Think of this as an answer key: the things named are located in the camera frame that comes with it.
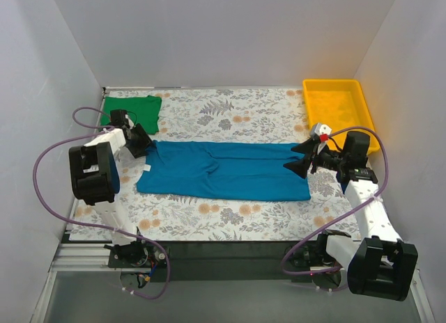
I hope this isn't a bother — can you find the blue t shirt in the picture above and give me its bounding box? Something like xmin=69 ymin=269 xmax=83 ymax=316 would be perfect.
xmin=137 ymin=141 xmax=311 ymax=202

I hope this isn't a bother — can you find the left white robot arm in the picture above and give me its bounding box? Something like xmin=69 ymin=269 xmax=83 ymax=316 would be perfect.
xmin=68 ymin=109 xmax=153 ymax=267

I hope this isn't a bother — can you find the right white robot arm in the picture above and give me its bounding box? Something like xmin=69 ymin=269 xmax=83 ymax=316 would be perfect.
xmin=282 ymin=123 xmax=418 ymax=301

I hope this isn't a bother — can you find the folded green t shirt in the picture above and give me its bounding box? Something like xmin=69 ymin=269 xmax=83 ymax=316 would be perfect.
xmin=102 ymin=95 xmax=162 ymax=135

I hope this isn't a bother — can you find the floral table mat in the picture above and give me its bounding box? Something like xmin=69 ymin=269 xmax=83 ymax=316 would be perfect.
xmin=101 ymin=88 xmax=360 ymax=241

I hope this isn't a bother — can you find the yellow plastic bin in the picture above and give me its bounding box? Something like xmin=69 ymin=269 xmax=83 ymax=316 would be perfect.
xmin=301 ymin=78 xmax=381 ymax=156

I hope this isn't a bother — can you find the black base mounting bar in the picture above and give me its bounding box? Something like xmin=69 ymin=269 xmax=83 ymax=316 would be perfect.
xmin=107 ymin=239 xmax=358 ymax=284

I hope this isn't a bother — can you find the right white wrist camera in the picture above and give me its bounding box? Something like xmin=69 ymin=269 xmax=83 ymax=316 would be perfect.
xmin=309 ymin=123 xmax=332 ymax=154

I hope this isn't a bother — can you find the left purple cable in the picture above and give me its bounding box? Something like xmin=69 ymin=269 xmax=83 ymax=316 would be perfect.
xmin=32 ymin=107 xmax=171 ymax=300

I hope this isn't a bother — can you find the aluminium frame rail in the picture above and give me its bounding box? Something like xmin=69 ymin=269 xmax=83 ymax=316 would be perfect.
xmin=48 ymin=241 xmax=419 ymax=272

